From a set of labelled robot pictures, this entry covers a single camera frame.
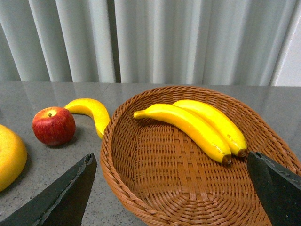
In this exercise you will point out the red apple on table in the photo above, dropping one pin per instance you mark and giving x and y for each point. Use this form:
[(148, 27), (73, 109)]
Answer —
[(54, 126)]

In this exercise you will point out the large yellow banana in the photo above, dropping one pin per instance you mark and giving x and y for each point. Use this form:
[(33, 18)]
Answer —
[(13, 157)]

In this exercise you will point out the yellow banana front in basket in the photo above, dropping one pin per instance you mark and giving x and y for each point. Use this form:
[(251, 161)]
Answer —
[(203, 134)]

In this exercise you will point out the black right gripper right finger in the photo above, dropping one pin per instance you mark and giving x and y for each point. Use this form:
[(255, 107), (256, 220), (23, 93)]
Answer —
[(278, 189)]

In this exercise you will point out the yellow banana in basket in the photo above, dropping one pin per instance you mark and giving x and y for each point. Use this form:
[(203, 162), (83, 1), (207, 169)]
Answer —
[(203, 134), (220, 122)]

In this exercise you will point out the curved yellow banana on table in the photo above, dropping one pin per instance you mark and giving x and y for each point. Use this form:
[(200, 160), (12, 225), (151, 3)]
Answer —
[(92, 108)]

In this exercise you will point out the brown wicker basket right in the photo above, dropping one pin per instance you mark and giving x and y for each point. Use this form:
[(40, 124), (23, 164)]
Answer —
[(159, 174)]

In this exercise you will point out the white pleated curtain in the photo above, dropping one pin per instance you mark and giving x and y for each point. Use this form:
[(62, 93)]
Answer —
[(218, 42)]

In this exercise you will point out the yellow banana rear in basket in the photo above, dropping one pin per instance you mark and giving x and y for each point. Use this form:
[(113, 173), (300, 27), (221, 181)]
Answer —
[(220, 122)]

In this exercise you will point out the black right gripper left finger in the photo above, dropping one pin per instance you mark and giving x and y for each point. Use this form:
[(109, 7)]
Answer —
[(63, 202)]

